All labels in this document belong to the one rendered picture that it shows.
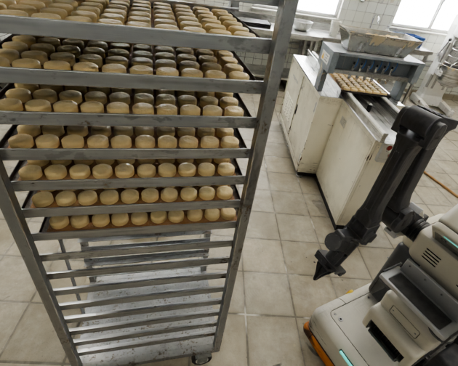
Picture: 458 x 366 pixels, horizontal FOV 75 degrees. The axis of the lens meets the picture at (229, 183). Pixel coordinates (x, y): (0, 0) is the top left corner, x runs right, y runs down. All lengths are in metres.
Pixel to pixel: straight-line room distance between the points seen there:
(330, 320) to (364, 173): 1.02
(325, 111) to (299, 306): 1.56
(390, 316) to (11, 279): 1.99
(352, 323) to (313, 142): 1.61
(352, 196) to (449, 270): 1.24
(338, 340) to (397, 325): 0.34
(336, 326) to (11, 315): 1.68
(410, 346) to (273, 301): 0.83
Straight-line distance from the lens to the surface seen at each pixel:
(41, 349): 1.92
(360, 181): 2.28
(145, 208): 0.88
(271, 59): 0.69
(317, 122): 2.73
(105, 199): 0.91
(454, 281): 1.23
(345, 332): 1.71
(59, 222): 1.01
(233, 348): 1.82
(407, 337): 1.45
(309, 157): 2.89
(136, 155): 0.78
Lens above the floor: 1.64
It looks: 37 degrees down
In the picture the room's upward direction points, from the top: 9 degrees clockwise
